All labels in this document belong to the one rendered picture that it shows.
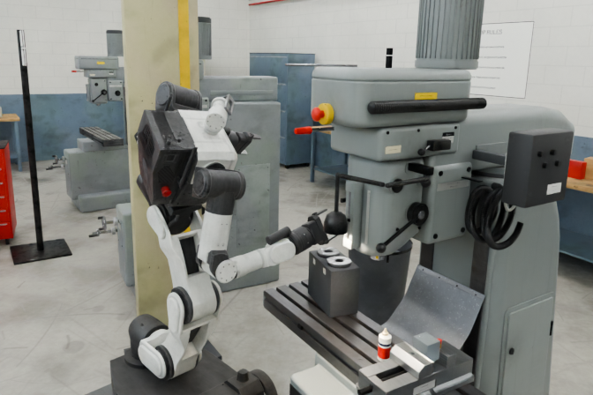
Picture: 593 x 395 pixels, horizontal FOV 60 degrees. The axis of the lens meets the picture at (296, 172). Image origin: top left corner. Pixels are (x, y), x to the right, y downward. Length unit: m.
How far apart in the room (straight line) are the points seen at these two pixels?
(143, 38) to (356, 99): 1.84
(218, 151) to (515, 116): 1.02
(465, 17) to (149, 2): 1.86
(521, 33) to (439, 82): 4.87
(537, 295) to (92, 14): 9.33
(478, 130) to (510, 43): 4.75
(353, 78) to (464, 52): 0.44
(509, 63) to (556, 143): 4.87
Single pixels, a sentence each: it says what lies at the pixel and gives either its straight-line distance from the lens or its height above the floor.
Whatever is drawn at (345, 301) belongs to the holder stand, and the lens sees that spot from 1.99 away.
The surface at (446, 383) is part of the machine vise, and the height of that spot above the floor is 0.99.
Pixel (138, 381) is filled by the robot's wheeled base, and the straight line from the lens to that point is 2.42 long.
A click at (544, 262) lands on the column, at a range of 2.12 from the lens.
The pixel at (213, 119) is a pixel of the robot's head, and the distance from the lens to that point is 1.70.
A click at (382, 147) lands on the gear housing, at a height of 1.67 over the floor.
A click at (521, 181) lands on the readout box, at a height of 1.59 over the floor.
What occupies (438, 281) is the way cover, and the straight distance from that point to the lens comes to 2.05.
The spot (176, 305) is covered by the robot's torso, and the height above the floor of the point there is 1.02.
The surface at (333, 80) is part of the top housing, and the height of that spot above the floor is 1.85.
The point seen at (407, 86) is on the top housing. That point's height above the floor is 1.84.
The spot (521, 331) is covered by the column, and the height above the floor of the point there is 0.96.
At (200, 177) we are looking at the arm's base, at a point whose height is 1.54.
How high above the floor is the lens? 1.91
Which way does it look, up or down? 13 degrees down
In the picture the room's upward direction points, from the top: 1 degrees clockwise
